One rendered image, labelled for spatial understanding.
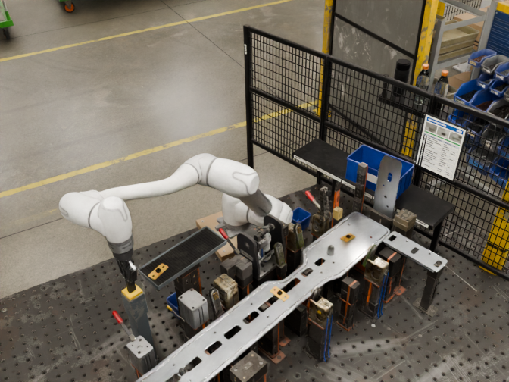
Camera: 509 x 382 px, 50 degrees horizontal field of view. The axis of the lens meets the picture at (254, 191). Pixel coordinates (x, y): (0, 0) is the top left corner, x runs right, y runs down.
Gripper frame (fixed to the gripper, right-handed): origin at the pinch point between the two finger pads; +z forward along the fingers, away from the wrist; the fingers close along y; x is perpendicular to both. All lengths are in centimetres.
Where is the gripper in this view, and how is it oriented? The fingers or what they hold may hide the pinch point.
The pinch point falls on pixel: (130, 284)
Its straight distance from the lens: 217.5
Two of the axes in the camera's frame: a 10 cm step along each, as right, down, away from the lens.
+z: 0.2, 7.9, 6.2
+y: 7.0, 4.3, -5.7
